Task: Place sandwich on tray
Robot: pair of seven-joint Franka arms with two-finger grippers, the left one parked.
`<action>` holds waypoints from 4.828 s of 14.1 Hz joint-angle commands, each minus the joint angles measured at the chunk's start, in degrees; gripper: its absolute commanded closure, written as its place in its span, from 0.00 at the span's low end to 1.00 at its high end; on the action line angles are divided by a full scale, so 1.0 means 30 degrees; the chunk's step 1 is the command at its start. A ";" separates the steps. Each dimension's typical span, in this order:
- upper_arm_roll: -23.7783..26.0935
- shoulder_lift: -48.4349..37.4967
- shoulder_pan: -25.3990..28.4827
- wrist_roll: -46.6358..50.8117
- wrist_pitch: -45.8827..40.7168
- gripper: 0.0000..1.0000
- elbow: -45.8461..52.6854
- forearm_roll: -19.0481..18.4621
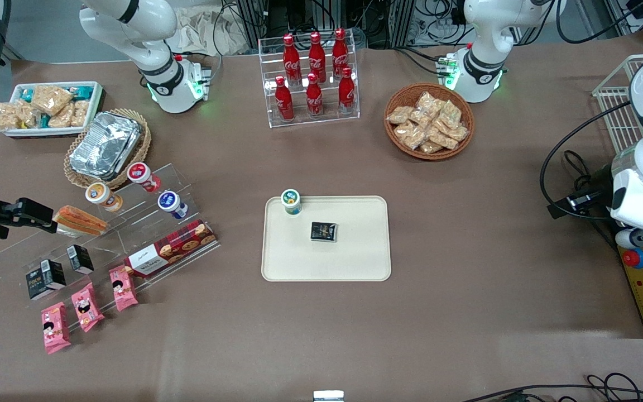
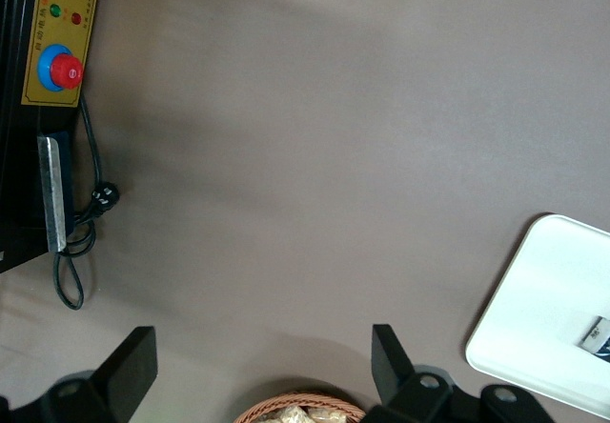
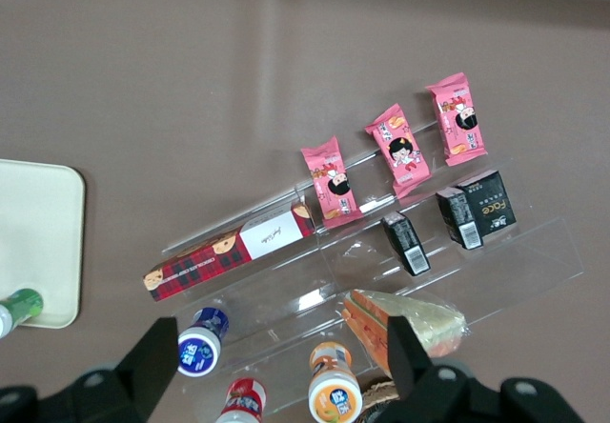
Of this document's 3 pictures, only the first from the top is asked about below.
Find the large black drink carton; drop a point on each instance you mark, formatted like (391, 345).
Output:
(45, 279)

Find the blue lid yogurt cup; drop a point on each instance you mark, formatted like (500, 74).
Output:
(171, 203)

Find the beige plastic tray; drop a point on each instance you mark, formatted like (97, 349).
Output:
(355, 251)

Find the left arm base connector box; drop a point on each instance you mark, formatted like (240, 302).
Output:
(447, 70)

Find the triangle sandwich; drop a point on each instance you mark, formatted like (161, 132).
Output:
(78, 220)

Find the brown table cover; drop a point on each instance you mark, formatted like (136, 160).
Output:
(466, 251)

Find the oval wicker basket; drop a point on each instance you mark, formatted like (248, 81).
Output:
(143, 148)

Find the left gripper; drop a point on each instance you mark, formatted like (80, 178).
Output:
(599, 186)

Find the small black drink carton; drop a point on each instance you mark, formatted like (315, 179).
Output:
(80, 259)

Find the green lid yogurt cup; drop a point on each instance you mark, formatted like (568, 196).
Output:
(291, 202)

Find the pink snack packet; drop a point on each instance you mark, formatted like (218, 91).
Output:
(87, 307)
(56, 328)
(123, 288)

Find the clear acrylic stepped shelf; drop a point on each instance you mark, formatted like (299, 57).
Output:
(115, 245)

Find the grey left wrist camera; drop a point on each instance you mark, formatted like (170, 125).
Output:
(631, 239)

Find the red tartan cookie box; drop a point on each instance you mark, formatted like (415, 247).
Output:
(173, 248)

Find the small black snack pack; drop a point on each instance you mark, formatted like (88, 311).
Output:
(324, 231)

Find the teal snack packet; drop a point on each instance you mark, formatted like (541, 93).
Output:
(82, 92)
(27, 95)

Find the red cola bottle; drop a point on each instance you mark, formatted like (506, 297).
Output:
(314, 97)
(316, 56)
(291, 61)
(346, 92)
(340, 53)
(284, 103)

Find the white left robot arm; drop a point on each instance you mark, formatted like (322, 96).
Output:
(483, 67)

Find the red lid yogurt cup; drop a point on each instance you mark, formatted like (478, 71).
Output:
(143, 176)

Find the beige crumpled cloth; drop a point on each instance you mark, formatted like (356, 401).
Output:
(198, 30)

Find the round wicker basket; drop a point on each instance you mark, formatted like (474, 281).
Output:
(397, 92)

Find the orange lid yogurt cup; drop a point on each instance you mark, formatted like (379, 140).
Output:
(101, 195)

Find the aluminium foil container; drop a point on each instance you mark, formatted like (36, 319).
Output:
(104, 145)

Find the clear acrylic bottle rack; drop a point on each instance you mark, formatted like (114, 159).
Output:
(327, 114)

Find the dark grey metal bar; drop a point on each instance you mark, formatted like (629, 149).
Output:
(12, 51)

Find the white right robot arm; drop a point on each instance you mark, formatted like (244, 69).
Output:
(162, 84)

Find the white plastic bin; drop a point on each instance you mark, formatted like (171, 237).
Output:
(94, 109)

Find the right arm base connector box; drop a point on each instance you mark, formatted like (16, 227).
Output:
(201, 78)

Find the small silver device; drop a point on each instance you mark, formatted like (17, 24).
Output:
(329, 396)

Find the puffed rice snack pack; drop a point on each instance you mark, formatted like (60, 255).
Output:
(52, 99)
(80, 113)
(443, 138)
(451, 114)
(61, 117)
(430, 103)
(399, 115)
(6, 116)
(409, 135)
(458, 133)
(431, 147)
(28, 116)

